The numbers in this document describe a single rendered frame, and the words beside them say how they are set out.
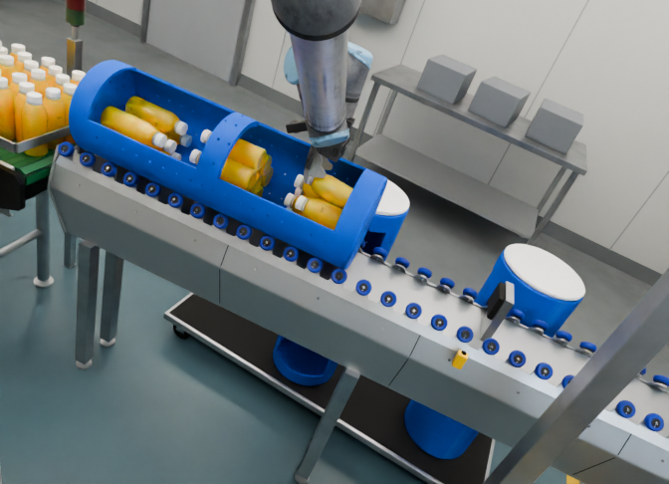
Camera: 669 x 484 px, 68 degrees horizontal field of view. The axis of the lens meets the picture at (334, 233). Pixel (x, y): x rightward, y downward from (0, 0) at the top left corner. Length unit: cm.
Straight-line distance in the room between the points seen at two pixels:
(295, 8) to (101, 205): 114
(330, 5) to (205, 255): 101
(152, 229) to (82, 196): 25
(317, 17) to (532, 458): 105
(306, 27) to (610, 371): 85
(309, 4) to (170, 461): 173
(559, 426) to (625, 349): 24
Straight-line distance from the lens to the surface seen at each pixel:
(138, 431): 212
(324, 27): 64
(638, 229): 478
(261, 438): 215
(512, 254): 174
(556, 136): 373
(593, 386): 116
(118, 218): 162
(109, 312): 221
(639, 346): 110
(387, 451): 212
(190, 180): 140
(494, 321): 144
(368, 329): 142
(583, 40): 440
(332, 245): 129
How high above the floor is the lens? 178
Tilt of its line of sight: 32 degrees down
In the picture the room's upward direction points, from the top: 21 degrees clockwise
